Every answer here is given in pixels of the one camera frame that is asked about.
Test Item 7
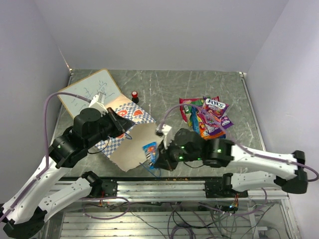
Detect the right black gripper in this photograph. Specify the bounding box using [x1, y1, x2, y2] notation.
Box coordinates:
[154, 136, 202, 171]

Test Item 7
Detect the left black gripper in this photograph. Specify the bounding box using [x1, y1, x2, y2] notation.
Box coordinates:
[86, 106, 135, 147]

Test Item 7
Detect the blue M&M's packet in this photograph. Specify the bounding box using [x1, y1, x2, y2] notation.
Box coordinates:
[142, 141, 158, 169]

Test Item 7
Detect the checkered paper bag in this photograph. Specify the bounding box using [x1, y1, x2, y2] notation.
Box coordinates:
[96, 94, 160, 172]

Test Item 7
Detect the blue Slendy snack bag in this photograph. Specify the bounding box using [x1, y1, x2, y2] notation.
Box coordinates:
[189, 106, 207, 138]

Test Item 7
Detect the green snack bag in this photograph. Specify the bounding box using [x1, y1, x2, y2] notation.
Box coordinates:
[182, 98, 204, 113]

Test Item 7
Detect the red snack bag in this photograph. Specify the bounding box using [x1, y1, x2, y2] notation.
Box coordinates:
[179, 97, 206, 125]

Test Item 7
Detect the purple Fox's berries bag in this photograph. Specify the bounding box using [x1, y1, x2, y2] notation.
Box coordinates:
[200, 97, 229, 119]

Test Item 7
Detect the purple snack packet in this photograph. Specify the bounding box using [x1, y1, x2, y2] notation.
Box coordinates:
[204, 116, 233, 129]

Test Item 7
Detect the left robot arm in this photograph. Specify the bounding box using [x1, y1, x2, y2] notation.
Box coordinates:
[0, 108, 134, 239]

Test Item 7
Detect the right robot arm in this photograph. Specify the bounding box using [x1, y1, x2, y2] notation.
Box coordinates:
[151, 127, 308, 197]

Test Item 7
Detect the red marker cap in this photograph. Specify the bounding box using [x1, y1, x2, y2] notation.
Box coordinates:
[131, 91, 139, 104]

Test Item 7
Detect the small whiteboard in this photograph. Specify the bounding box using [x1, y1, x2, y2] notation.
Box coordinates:
[58, 69, 122, 118]

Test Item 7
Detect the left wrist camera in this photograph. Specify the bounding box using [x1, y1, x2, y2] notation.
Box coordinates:
[89, 92, 107, 116]

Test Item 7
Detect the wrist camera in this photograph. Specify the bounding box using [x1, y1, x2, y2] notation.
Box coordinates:
[155, 124, 173, 149]
[89, 92, 107, 116]

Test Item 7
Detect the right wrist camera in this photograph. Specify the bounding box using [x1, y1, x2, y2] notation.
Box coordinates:
[155, 124, 173, 149]

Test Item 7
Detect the aluminium rail frame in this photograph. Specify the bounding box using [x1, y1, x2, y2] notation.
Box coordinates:
[35, 178, 301, 239]

